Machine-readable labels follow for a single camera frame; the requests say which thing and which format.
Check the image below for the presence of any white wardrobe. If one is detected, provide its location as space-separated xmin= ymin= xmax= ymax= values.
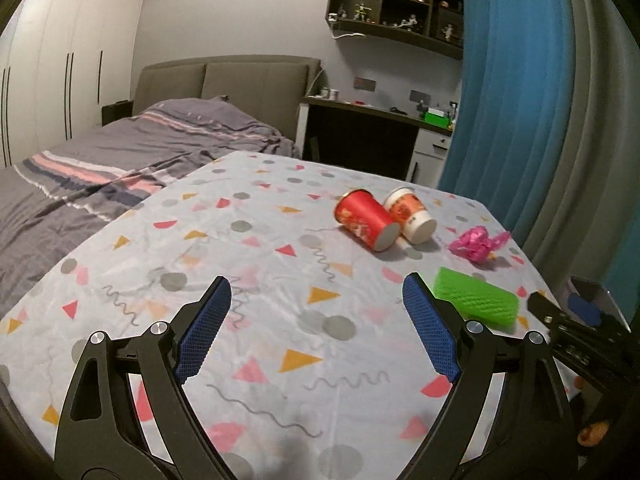
xmin=0 ymin=0 xmax=152 ymax=170

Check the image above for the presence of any black bedside stand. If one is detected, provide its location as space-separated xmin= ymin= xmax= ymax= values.
xmin=101 ymin=101 xmax=134 ymax=127

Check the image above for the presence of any green foam net sleeve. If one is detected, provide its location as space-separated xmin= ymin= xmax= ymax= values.
xmin=432 ymin=266 xmax=521 ymax=332

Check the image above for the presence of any beige padded headboard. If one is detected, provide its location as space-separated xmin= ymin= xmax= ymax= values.
xmin=132 ymin=55 xmax=322 ymax=122

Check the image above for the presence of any orange white paper cup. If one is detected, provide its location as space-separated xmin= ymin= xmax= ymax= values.
xmin=383 ymin=187 xmax=436 ymax=246

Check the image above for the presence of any red paper cup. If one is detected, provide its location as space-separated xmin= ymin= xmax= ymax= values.
xmin=333 ymin=188 xmax=403 ymax=253

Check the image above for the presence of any row of small figurines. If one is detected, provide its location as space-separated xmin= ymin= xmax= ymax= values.
xmin=327 ymin=0 xmax=463 ymax=43

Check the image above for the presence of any printed tablecloth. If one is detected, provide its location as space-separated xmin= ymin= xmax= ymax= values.
xmin=0 ymin=150 xmax=587 ymax=480

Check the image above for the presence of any dark wall shelf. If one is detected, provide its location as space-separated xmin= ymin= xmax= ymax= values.
xmin=325 ymin=0 xmax=467 ymax=62

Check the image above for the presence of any pink plastic bag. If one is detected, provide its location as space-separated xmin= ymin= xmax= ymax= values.
xmin=447 ymin=227 xmax=512 ymax=264

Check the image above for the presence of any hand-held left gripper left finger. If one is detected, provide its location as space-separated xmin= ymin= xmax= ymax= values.
xmin=52 ymin=275 xmax=237 ymax=480

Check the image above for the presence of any bed with grey bedding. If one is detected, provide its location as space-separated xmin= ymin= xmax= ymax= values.
xmin=0 ymin=96 xmax=302 ymax=313

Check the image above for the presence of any grey trash bin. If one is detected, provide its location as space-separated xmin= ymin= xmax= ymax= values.
xmin=566 ymin=275 xmax=629 ymax=333

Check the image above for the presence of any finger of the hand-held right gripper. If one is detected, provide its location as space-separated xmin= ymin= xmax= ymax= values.
xmin=527 ymin=290 xmax=632 ymax=343
xmin=569 ymin=292 xmax=618 ymax=328

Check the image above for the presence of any grey curtain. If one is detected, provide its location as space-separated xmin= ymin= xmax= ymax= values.
xmin=509 ymin=0 xmax=640 ymax=283

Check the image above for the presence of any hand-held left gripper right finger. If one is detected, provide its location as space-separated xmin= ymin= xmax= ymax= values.
xmin=400 ymin=271 xmax=587 ymax=480

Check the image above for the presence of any dark desk with white drawers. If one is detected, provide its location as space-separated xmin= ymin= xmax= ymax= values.
xmin=298 ymin=95 xmax=454 ymax=187

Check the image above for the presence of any blue curtain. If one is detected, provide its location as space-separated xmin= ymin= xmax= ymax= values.
xmin=438 ymin=0 xmax=640 ymax=313

